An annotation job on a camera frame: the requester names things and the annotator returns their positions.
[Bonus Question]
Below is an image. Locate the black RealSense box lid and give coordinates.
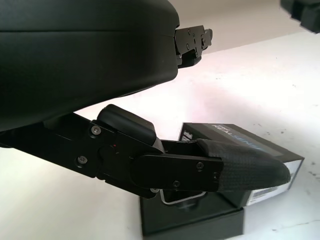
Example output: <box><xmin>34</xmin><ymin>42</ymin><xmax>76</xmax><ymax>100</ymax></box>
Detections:
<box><xmin>178</xmin><ymin>121</ymin><xmax>305</xmax><ymax>208</ymax></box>

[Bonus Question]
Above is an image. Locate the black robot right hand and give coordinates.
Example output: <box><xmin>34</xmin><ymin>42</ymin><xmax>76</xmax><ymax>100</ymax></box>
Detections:
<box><xmin>279</xmin><ymin>0</ymin><xmax>320</xmax><ymax>34</ymax></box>

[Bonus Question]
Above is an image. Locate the black camera box base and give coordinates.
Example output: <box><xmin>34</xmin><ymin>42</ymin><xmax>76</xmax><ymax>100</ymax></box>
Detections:
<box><xmin>139</xmin><ymin>188</ymin><xmax>245</xmax><ymax>238</ymax></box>

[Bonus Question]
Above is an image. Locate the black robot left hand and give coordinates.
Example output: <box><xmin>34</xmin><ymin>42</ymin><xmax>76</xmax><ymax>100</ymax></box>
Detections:
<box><xmin>0</xmin><ymin>0</ymin><xmax>293</xmax><ymax>201</ymax></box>

